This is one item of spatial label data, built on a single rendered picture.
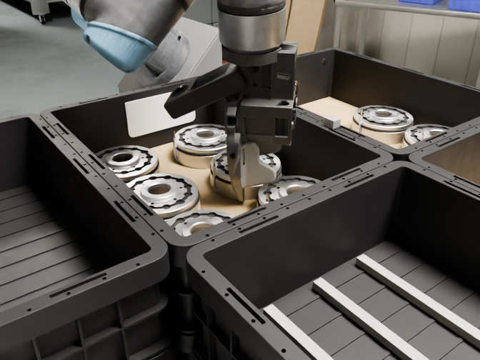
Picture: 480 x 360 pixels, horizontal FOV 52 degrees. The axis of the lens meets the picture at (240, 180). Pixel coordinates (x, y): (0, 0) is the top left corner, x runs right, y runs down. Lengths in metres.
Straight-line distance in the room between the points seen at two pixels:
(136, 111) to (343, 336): 0.48
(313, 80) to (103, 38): 0.54
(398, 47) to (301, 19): 0.68
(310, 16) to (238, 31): 2.90
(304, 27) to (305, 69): 2.47
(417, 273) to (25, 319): 0.40
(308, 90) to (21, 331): 0.76
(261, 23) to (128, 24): 0.15
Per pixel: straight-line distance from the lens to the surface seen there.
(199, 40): 1.11
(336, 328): 0.51
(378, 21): 3.66
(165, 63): 1.08
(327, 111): 0.99
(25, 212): 0.71
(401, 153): 0.61
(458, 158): 0.69
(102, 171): 0.56
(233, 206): 0.66
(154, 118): 0.82
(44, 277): 0.59
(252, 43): 0.54
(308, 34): 3.43
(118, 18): 0.59
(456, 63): 3.37
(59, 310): 0.40
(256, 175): 0.63
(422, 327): 0.53
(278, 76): 0.57
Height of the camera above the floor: 1.19
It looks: 30 degrees down
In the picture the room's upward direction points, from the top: straight up
